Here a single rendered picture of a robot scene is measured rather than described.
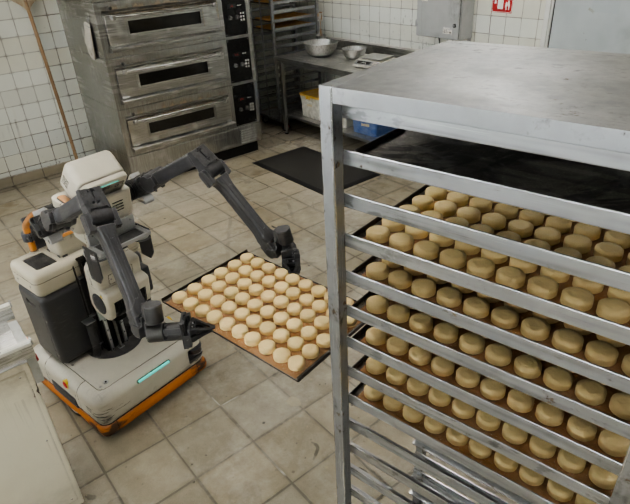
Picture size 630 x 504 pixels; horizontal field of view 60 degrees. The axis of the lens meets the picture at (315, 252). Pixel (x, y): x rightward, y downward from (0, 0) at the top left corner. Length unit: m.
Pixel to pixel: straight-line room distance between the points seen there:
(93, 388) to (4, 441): 0.62
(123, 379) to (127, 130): 3.08
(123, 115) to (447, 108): 4.65
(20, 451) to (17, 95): 4.33
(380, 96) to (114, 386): 2.14
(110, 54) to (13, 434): 3.66
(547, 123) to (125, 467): 2.40
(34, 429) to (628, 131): 2.06
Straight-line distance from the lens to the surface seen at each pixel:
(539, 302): 0.98
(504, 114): 0.85
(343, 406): 1.40
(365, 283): 1.16
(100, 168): 2.35
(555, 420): 1.17
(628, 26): 4.89
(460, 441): 1.33
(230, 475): 2.64
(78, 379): 2.89
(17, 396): 2.21
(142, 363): 2.85
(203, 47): 5.64
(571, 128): 0.82
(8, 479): 2.42
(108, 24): 5.22
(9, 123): 6.17
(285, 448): 2.70
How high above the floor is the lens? 2.05
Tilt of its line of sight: 30 degrees down
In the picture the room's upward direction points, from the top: 3 degrees counter-clockwise
